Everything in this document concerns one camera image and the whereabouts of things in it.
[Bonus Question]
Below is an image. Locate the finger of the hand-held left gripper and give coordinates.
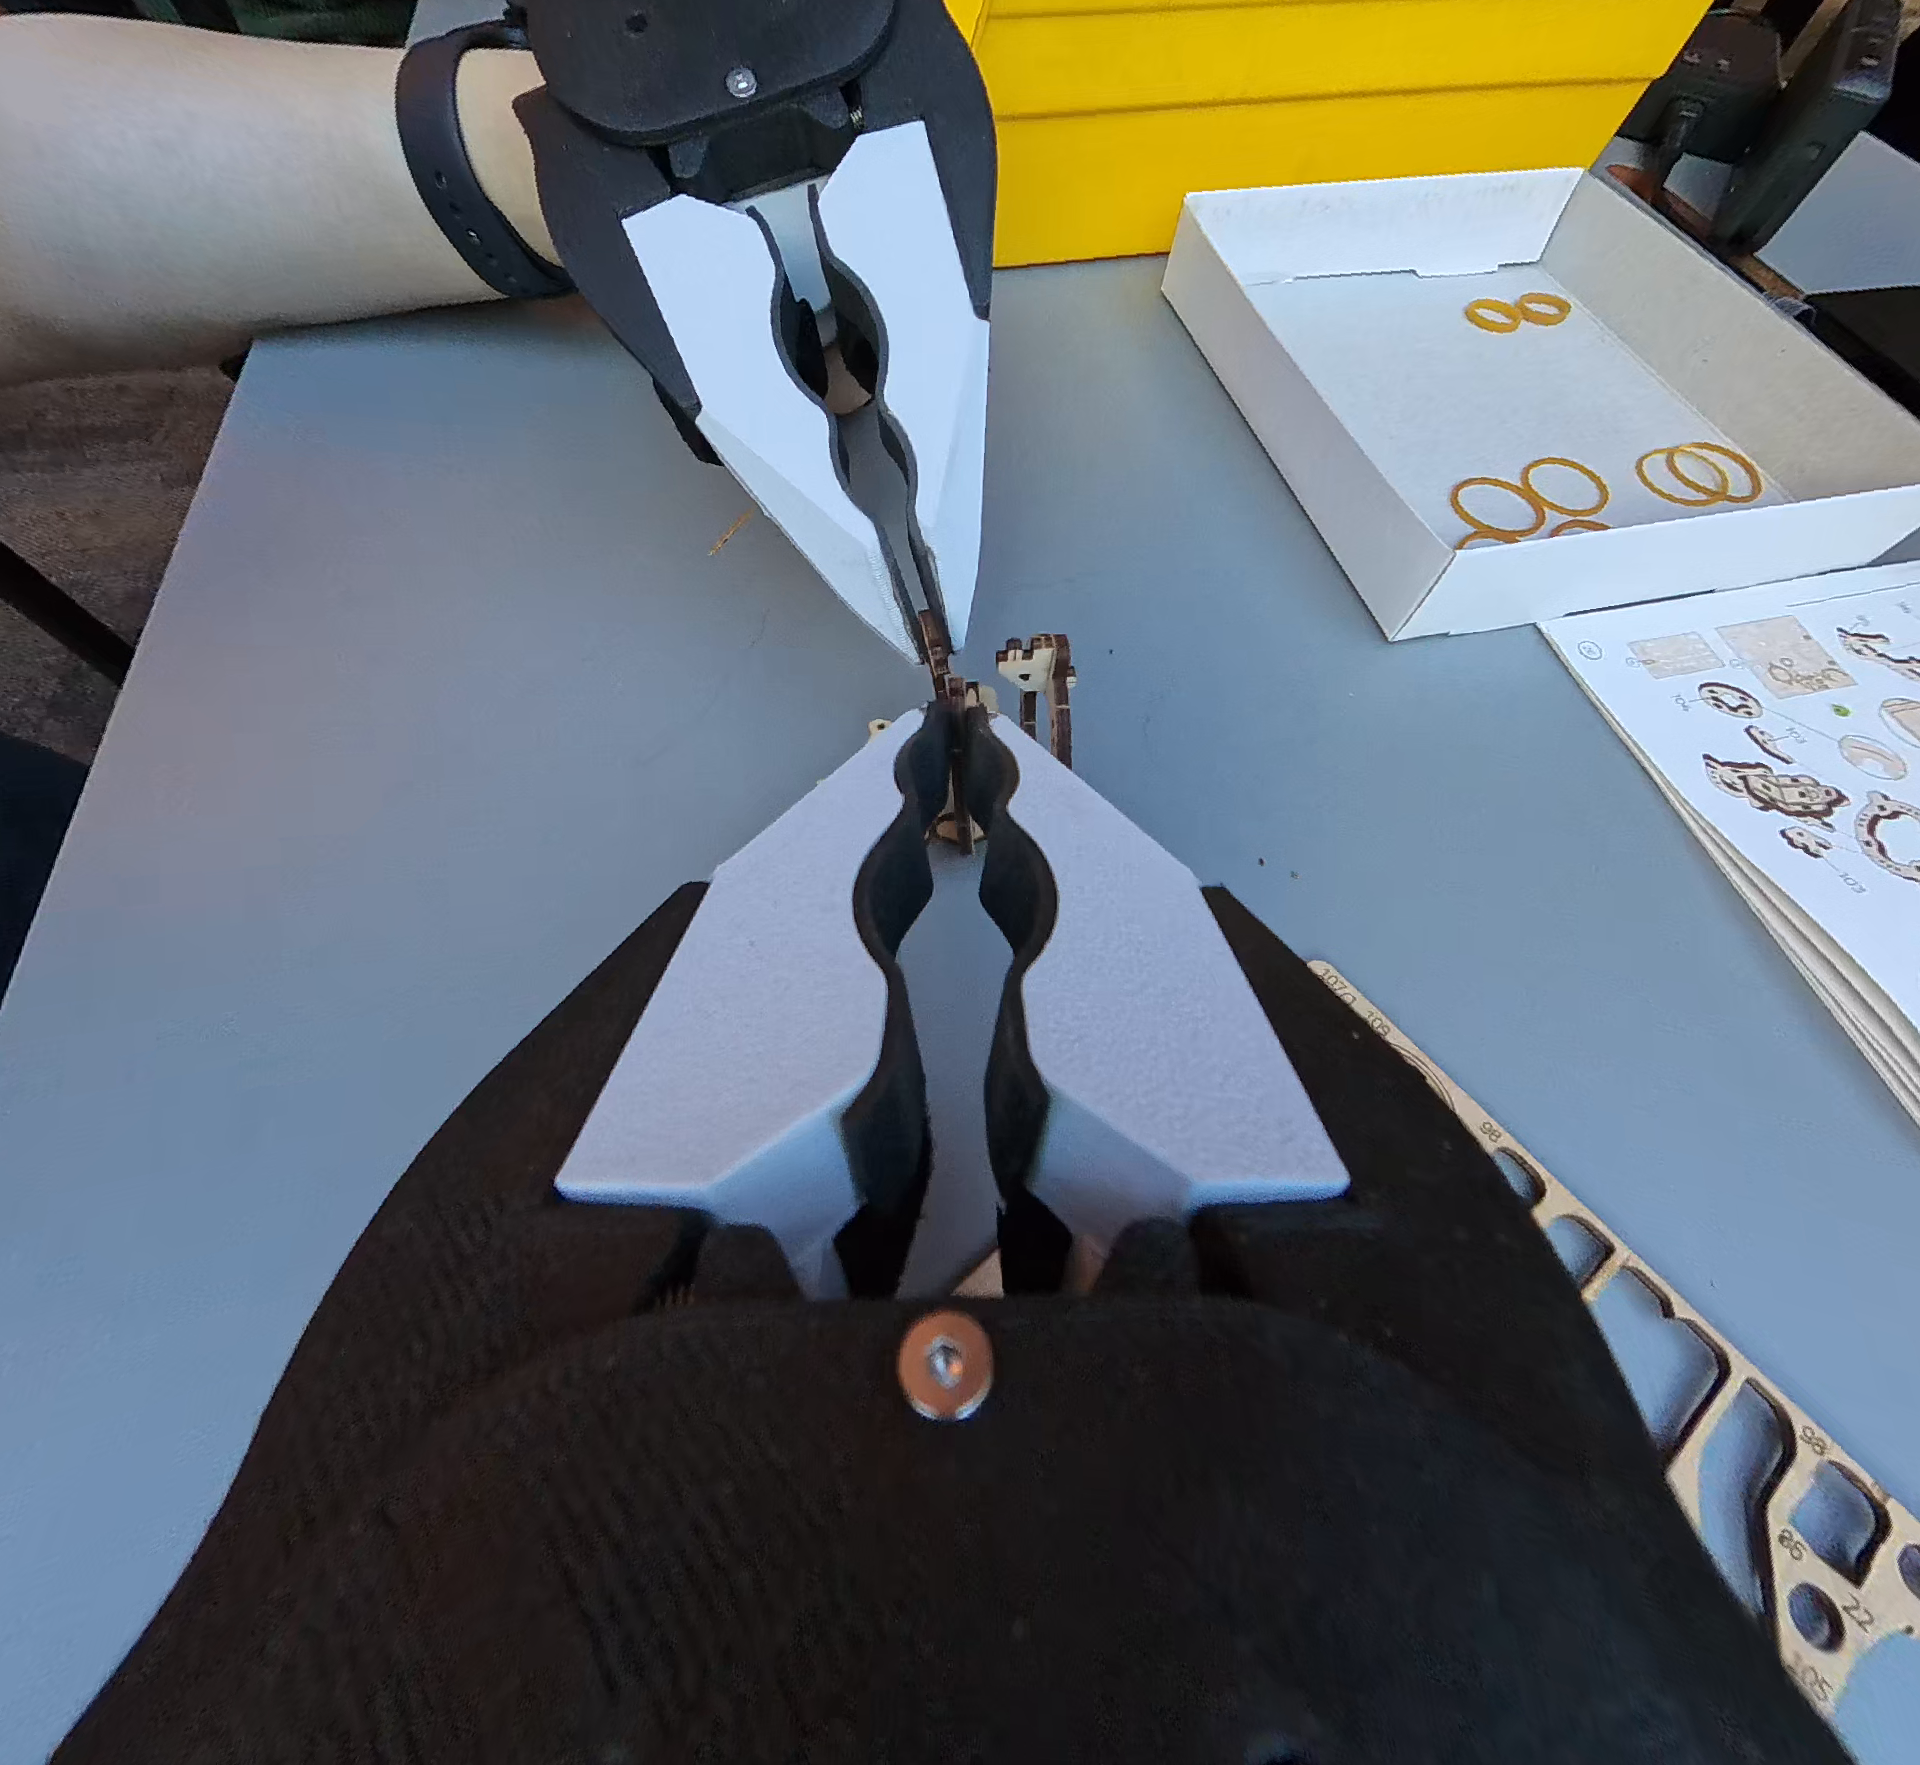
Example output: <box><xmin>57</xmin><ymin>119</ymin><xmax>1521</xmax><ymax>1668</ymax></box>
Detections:
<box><xmin>618</xmin><ymin>194</ymin><xmax>929</xmax><ymax>668</ymax></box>
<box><xmin>813</xmin><ymin>121</ymin><xmax>994</xmax><ymax>634</ymax></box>

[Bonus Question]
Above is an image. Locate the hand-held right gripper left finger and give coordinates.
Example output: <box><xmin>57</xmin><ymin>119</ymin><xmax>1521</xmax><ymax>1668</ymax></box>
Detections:
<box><xmin>555</xmin><ymin>716</ymin><xmax>959</xmax><ymax>1300</ymax></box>

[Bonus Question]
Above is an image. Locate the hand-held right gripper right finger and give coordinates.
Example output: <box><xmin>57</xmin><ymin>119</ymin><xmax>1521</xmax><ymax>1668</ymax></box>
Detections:
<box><xmin>957</xmin><ymin>716</ymin><xmax>1352</xmax><ymax>1300</ymax></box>

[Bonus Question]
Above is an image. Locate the wooden model subassembly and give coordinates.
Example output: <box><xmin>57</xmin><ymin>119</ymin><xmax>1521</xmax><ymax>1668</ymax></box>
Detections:
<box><xmin>871</xmin><ymin>633</ymin><xmax>1079</xmax><ymax>855</ymax></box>

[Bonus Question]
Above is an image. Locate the person's left forearm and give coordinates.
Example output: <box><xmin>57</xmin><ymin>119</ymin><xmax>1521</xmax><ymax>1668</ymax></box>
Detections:
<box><xmin>0</xmin><ymin>11</ymin><xmax>579</xmax><ymax>387</ymax></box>

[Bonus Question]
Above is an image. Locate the laser-cut plywood parts sheet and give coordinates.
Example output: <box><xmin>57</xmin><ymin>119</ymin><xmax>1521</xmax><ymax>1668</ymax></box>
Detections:
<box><xmin>959</xmin><ymin>958</ymin><xmax>1920</xmax><ymax>1723</ymax></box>

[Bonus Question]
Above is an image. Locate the black wristband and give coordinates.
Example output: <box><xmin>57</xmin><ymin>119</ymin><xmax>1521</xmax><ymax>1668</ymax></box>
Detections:
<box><xmin>395</xmin><ymin>23</ymin><xmax>579</xmax><ymax>302</ymax></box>

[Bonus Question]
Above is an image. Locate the white cardboard box tray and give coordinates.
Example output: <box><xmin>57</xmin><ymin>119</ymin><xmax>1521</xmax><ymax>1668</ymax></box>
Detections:
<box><xmin>1159</xmin><ymin>167</ymin><xmax>1920</xmax><ymax>643</ymax></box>

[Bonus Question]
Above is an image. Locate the group of yellow rubber bands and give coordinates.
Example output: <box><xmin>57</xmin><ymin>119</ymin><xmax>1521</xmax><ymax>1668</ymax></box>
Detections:
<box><xmin>1446</xmin><ymin>290</ymin><xmax>1763</xmax><ymax>549</ymax></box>

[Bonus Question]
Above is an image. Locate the illustrated instruction booklet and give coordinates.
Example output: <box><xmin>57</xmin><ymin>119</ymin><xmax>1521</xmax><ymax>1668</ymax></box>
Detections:
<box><xmin>1540</xmin><ymin>562</ymin><xmax>1920</xmax><ymax>1128</ymax></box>

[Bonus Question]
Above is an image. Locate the black metal table leg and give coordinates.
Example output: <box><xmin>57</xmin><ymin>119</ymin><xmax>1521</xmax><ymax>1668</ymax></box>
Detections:
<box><xmin>0</xmin><ymin>535</ymin><xmax>136</xmax><ymax>687</ymax></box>

